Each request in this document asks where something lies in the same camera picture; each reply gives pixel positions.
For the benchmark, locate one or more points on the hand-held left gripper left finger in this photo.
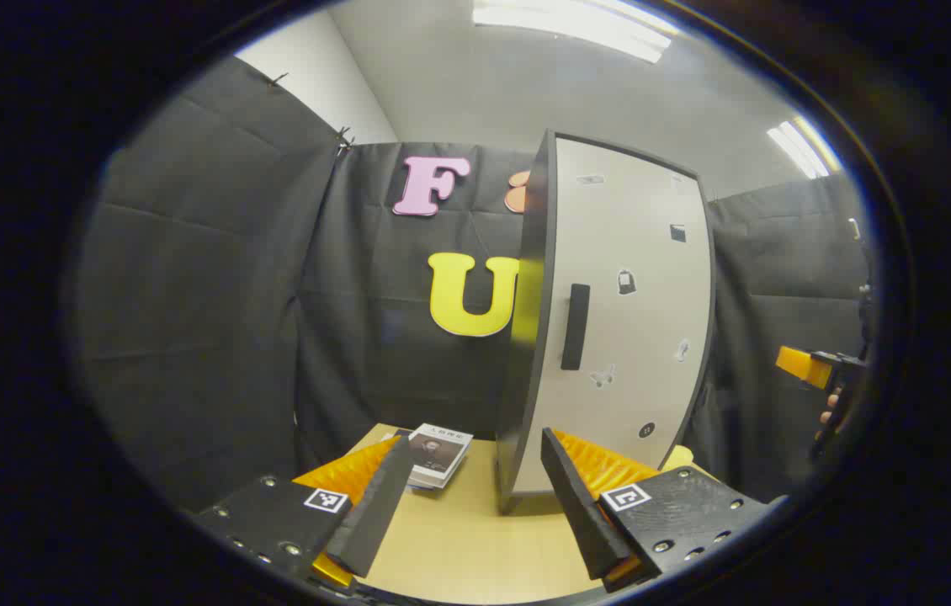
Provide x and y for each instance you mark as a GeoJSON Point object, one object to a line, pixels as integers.
{"type": "Point", "coordinates": [374, 513]}

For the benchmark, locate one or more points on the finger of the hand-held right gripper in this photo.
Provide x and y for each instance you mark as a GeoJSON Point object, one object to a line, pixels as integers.
{"type": "Point", "coordinates": [799, 362]}

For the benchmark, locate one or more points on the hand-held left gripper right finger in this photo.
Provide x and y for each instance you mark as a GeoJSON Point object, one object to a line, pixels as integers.
{"type": "Point", "coordinates": [581, 513]}

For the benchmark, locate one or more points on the dark grey cabinet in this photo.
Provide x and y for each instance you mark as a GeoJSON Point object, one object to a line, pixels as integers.
{"type": "Point", "coordinates": [526, 353]}

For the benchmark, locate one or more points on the white book with dark photo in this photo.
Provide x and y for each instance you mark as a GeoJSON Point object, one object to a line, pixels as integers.
{"type": "Point", "coordinates": [440, 450]}

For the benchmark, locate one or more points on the yellow bun toy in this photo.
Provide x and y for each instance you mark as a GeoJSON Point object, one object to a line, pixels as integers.
{"type": "Point", "coordinates": [679, 459]}

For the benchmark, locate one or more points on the black backdrop cloth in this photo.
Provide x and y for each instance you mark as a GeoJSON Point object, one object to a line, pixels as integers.
{"type": "Point", "coordinates": [215, 295]}

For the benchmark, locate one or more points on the small black clip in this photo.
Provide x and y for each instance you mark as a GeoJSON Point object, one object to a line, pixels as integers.
{"type": "Point", "coordinates": [344, 140]}
{"type": "Point", "coordinates": [278, 80]}

